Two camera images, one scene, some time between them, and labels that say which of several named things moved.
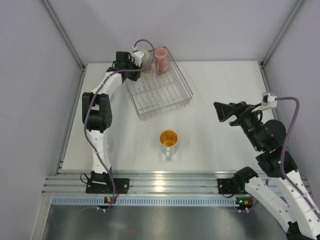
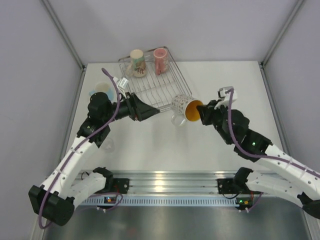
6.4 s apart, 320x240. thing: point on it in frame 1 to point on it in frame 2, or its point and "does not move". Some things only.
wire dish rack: (155, 94) does not move
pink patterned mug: (162, 60) does not move
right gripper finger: (223, 111) to (203, 110)
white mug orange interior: (168, 139) to (184, 108)
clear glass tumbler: (110, 145) does not move
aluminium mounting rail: (64, 182) does not move
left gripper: (131, 62) to (142, 112)
